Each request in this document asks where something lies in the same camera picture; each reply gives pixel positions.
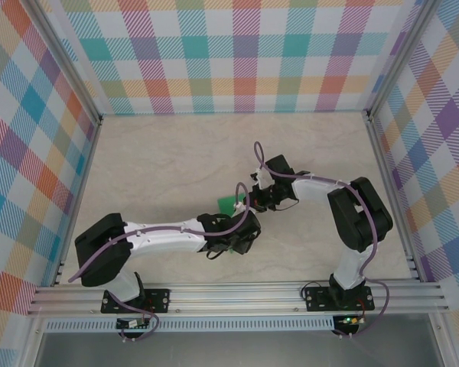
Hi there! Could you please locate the thin black base wire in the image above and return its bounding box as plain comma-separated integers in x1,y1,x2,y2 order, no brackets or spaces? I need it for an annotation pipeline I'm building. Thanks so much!
300,281,332,304

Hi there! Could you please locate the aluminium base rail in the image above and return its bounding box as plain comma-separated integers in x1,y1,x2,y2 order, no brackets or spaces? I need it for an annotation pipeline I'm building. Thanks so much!
26,281,451,317

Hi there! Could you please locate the aluminium corner post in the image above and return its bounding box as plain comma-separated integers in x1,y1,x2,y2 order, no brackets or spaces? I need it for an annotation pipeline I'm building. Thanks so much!
361,0,444,123
22,0,104,127

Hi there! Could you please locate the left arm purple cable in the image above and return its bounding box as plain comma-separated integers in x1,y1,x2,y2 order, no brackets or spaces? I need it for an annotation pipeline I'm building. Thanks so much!
67,182,252,343

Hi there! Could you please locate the aluminium side rail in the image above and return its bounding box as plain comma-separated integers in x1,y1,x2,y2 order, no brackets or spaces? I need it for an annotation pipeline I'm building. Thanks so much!
363,110,422,282
51,116,104,287

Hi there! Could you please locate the grey metal sheet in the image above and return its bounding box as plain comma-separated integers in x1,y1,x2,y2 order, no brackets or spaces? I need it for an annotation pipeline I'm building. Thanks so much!
34,330,443,367

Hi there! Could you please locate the slotted cable duct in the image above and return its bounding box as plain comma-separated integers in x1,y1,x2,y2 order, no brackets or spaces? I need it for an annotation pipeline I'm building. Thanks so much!
44,316,336,333

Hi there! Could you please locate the green paper sheet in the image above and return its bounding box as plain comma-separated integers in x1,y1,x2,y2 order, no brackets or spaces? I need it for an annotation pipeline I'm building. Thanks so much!
216,193,250,255

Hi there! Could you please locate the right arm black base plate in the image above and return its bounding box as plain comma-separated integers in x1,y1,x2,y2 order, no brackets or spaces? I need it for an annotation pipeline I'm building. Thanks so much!
304,284,375,313

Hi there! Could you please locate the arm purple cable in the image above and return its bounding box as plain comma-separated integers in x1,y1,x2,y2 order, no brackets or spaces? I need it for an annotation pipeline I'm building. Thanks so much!
67,182,252,343
253,141,392,339

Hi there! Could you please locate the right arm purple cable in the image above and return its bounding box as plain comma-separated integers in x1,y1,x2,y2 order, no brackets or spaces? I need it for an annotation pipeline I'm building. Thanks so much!
253,141,392,339

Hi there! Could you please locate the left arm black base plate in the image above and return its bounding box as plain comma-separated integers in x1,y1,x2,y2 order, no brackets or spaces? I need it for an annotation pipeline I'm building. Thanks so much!
101,287,171,315

